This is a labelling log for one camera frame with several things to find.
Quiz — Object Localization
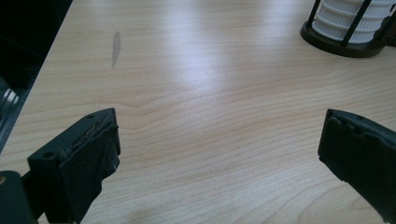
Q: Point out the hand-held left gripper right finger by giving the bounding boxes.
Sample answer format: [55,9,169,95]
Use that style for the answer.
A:
[317,108,396,224]

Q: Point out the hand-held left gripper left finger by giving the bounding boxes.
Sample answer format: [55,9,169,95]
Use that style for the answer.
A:
[21,107,121,224]

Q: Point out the black wire cup holder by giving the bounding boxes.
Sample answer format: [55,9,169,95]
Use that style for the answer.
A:
[300,0,396,59]

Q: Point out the stack of white paper cups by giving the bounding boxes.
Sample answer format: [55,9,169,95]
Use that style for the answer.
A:
[312,0,396,45]

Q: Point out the metal floor rail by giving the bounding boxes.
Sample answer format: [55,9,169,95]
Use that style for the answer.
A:
[0,77,32,153]

